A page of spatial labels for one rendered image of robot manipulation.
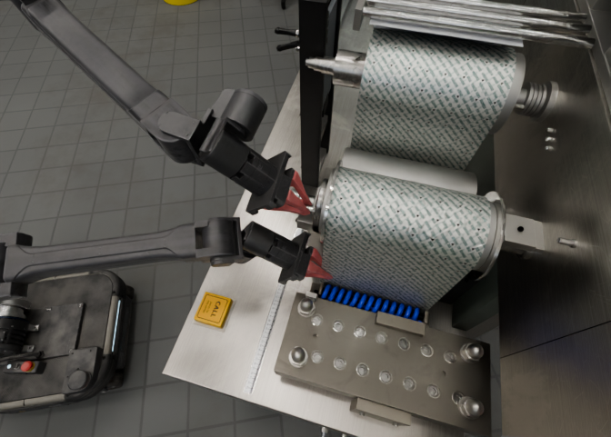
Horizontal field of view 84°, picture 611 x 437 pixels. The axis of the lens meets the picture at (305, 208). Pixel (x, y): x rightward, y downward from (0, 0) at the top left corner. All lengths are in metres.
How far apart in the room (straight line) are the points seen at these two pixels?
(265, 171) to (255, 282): 0.45
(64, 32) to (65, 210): 1.88
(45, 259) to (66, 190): 1.90
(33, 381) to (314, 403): 1.28
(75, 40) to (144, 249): 0.35
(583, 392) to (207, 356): 0.68
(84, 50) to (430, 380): 0.82
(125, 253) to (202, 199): 1.56
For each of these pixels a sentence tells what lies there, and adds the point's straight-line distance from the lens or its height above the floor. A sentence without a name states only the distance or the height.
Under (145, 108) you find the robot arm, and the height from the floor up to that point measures 1.41.
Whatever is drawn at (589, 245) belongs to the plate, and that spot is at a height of 1.37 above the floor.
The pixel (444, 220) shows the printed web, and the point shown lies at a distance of 0.55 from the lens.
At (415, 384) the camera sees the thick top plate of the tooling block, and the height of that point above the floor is 1.03.
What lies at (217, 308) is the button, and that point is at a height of 0.92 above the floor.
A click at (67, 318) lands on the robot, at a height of 0.26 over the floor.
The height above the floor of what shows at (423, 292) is 1.11.
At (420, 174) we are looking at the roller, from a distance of 0.68.
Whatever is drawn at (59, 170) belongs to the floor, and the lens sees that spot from 2.75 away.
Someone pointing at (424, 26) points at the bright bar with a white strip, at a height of 1.44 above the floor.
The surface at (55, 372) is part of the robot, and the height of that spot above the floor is 0.24.
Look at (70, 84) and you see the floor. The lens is 3.40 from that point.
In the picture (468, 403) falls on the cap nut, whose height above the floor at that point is 1.06.
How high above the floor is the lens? 1.74
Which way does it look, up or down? 58 degrees down
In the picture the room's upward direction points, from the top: straight up
